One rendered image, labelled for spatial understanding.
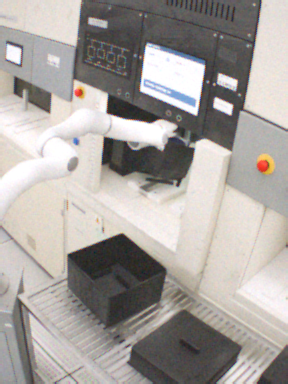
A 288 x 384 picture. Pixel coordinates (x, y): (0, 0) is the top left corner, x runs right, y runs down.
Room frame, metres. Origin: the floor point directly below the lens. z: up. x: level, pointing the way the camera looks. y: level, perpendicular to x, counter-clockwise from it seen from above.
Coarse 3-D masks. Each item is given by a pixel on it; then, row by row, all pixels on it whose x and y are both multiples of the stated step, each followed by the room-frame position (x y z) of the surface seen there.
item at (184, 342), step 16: (176, 320) 1.07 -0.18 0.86; (192, 320) 1.08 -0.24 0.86; (160, 336) 0.98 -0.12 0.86; (176, 336) 0.99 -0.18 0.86; (192, 336) 1.00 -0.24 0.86; (208, 336) 1.00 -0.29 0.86; (224, 336) 1.01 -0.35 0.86; (144, 352) 0.90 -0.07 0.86; (160, 352) 0.91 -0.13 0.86; (176, 352) 0.91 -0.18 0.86; (192, 352) 0.92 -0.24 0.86; (208, 352) 0.93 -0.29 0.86; (224, 352) 0.93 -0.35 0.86; (144, 368) 0.87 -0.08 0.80; (160, 368) 0.84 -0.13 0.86; (176, 368) 0.84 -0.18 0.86; (192, 368) 0.85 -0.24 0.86; (208, 368) 0.85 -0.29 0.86; (224, 368) 0.88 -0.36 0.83
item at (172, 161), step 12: (168, 144) 1.84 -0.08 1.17; (180, 144) 1.85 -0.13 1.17; (132, 156) 1.92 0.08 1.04; (144, 156) 1.88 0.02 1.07; (156, 156) 1.84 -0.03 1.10; (168, 156) 1.82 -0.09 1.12; (180, 156) 1.88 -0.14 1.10; (192, 156) 1.94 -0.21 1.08; (132, 168) 1.89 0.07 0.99; (144, 168) 1.84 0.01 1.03; (156, 168) 1.81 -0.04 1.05; (168, 168) 1.83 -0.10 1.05; (180, 168) 1.89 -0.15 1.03; (156, 180) 1.85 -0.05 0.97; (180, 180) 1.92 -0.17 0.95
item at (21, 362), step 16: (16, 272) 1.29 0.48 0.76; (16, 288) 1.20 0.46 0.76; (0, 304) 1.09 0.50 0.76; (16, 304) 1.16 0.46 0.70; (0, 320) 1.06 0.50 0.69; (16, 320) 1.12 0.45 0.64; (0, 336) 1.06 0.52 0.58; (16, 336) 1.08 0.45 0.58; (0, 352) 1.06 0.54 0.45; (16, 352) 1.07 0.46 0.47; (0, 368) 1.06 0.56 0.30; (16, 368) 1.07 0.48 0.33
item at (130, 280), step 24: (120, 240) 1.45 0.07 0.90; (72, 264) 1.24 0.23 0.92; (96, 264) 1.37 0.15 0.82; (120, 264) 1.45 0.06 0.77; (144, 264) 1.35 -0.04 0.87; (72, 288) 1.24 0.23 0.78; (96, 288) 1.13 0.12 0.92; (120, 288) 1.30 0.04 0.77; (144, 288) 1.19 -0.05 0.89; (96, 312) 1.12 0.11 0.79; (120, 312) 1.12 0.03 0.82
